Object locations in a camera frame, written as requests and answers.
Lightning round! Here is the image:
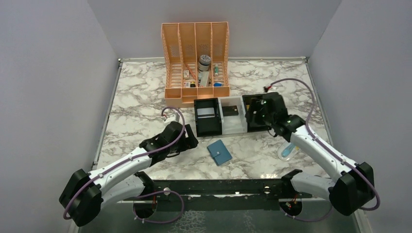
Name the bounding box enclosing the green white small tube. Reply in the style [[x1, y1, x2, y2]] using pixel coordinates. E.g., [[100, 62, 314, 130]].
[[213, 64, 219, 77]]

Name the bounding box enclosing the black left card bin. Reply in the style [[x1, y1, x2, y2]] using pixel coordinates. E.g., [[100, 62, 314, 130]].
[[194, 98, 223, 137]]

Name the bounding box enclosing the clear blue plastic package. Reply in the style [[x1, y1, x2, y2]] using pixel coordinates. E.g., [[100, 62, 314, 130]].
[[277, 142, 300, 162]]

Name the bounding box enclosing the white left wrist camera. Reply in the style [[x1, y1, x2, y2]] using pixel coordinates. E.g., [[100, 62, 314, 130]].
[[163, 114, 180, 125]]

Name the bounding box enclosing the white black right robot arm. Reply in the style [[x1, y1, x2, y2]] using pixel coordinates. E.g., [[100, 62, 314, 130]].
[[245, 92, 380, 216]]

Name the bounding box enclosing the blue leather card holder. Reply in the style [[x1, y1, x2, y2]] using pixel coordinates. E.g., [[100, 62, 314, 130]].
[[207, 140, 232, 166]]

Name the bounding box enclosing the silver credit card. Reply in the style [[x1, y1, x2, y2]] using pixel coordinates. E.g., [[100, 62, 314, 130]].
[[197, 107, 216, 119]]

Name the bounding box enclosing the orange plastic file organizer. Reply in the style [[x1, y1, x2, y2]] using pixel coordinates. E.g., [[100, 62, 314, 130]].
[[161, 22, 230, 108]]

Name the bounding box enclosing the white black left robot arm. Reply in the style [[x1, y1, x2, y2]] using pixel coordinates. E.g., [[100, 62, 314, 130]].
[[59, 121, 198, 227]]

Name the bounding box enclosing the black metal base rail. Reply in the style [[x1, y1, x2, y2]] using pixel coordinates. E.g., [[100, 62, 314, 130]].
[[77, 179, 342, 213]]

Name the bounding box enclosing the black right card bin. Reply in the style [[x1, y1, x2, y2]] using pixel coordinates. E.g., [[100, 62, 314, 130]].
[[242, 94, 272, 133]]

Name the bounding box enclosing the grey round jar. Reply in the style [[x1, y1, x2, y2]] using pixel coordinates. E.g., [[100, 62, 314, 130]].
[[198, 54, 211, 72]]

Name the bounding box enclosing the black credit card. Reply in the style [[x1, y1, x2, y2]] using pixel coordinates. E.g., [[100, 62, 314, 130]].
[[222, 105, 239, 117]]

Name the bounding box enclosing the white middle card bin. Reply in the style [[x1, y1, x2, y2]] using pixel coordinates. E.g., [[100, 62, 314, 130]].
[[218, 96, 247, 135]]

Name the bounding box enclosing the black card bin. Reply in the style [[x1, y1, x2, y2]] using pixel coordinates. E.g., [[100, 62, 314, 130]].
[[194, 98, 223, 137], [242, 94, 272, 133]]

